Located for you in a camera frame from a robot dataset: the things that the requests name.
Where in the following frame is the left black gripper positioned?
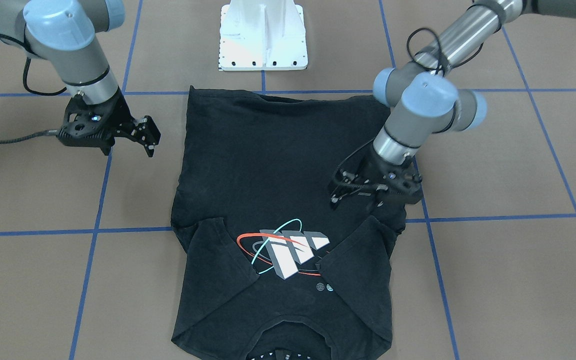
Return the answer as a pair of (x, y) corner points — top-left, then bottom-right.
(329, 145), (424, 207)

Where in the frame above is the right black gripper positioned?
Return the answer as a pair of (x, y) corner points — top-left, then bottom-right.
(56, 93), (162, 158)

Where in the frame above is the black graphic t-shirt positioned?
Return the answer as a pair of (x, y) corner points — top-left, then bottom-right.
(171, 88), (406, 360)

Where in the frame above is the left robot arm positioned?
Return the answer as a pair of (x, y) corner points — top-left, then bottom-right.
(328, 0), (576, 210)

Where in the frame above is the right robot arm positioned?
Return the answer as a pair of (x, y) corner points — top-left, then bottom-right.
(0, 0), (161, 157)

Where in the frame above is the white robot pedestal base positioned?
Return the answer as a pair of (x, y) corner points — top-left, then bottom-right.
(218, 0), (309, 72)

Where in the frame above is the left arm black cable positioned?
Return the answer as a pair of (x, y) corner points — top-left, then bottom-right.
(335, 26), (486, 196)

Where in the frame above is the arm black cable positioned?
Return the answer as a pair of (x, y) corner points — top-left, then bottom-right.
(335, 26), (486, 196)
(0, 27), (69, 146)

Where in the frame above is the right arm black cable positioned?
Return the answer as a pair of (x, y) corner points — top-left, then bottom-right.
(0, 27), (69, 146)

